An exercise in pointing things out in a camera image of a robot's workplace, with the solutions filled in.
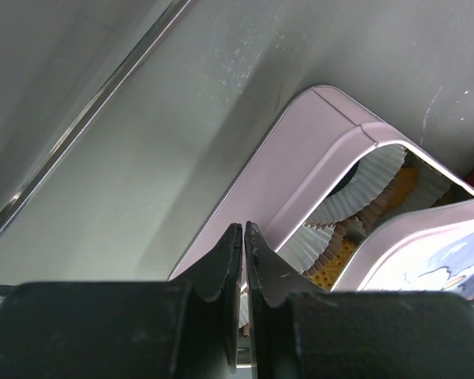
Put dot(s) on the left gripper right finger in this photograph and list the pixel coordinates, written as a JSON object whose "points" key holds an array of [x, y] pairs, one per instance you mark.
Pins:
{"points": [[300, 331]]}

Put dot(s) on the silver tin lid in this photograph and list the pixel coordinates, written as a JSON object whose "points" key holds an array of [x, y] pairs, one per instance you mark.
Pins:
{"points": [[427, 250]]}

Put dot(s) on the cookie tin with paper cups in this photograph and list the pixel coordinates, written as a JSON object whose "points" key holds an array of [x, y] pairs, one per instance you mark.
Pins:
{"points": [[328, 171]]}

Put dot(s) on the aluminium frame rail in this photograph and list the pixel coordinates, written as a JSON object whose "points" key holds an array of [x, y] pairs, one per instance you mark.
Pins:
{"points": [[60, 62]]}

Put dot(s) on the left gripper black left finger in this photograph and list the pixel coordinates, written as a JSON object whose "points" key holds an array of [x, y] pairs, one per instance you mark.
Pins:
{"points": [[183, 328]]}

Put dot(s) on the orange round cookie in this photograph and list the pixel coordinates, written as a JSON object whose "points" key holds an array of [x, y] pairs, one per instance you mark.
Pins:
{"points": [[326, 276]]}

